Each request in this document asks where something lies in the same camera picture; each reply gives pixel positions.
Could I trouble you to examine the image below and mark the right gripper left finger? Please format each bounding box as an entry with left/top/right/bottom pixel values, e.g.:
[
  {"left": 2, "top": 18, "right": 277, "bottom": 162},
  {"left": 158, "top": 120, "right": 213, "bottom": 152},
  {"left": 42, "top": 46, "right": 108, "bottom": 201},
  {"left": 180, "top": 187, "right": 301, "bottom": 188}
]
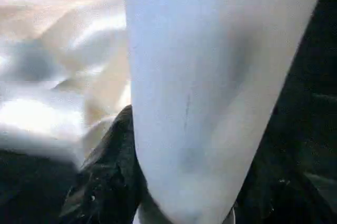
[{"left": 58, "top": 105, "right": 149, "bottom": 224}]

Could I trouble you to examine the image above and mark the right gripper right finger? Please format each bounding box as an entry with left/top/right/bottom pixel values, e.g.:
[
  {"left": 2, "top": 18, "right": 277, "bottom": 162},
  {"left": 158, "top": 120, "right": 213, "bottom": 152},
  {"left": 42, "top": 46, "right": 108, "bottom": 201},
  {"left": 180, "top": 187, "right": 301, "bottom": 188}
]
[{"left": 232, "top": 124, "right": 337, "bottom": 224}]

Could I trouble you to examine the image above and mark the black work mat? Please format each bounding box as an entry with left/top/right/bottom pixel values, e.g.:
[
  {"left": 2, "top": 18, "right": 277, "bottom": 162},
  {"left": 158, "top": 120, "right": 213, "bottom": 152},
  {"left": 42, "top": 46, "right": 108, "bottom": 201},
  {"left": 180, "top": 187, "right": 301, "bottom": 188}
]
[{"left": 0, "top": 0, "right": 337, "bottom": 224}]

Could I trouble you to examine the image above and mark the white plastic table top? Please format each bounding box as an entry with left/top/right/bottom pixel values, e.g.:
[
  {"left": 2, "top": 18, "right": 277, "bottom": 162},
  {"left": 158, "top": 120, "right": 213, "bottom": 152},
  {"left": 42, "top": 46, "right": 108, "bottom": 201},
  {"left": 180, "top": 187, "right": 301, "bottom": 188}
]
[{"left": 0, "top": 0, "right": 132, "bottom": 168}]

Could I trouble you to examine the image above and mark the white plastic table leg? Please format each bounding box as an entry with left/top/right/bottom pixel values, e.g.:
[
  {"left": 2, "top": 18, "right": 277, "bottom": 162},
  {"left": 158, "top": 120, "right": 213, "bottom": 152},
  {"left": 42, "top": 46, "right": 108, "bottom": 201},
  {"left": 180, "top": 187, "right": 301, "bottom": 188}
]
[{"left": 122, "top": 0, "right": 331, "bottom": 224}]

